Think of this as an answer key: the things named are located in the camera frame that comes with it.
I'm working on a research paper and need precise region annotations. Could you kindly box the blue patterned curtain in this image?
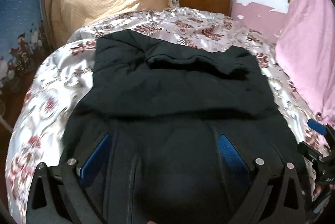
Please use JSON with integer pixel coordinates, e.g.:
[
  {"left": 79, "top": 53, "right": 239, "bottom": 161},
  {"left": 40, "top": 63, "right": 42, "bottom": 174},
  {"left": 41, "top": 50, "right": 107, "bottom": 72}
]
[{"left": 1, "top": 0, "right": 49, "bottom": 116}]

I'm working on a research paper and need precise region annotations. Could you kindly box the black padded jacket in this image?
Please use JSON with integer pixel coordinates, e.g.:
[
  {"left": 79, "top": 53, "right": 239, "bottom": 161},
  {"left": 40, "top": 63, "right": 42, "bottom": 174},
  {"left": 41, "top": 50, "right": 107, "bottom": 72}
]
[{"left": 61, "top": 30, "right": 309, "bottom": 223}]

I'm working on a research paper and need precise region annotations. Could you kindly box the floral satin bedspread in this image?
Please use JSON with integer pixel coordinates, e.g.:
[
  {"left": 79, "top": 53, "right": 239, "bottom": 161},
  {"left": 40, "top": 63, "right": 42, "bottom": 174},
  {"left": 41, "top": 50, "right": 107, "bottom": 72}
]
[{"left": 5, "top": 8, "right": 330, "bottom": 223}]

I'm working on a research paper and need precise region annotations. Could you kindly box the pink curtain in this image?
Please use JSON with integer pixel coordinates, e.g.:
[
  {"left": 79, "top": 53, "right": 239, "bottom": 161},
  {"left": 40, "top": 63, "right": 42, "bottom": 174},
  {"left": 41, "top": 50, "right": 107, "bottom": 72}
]
[{"left": 275, "top": 0, "right": 334, "bottom": 125}]

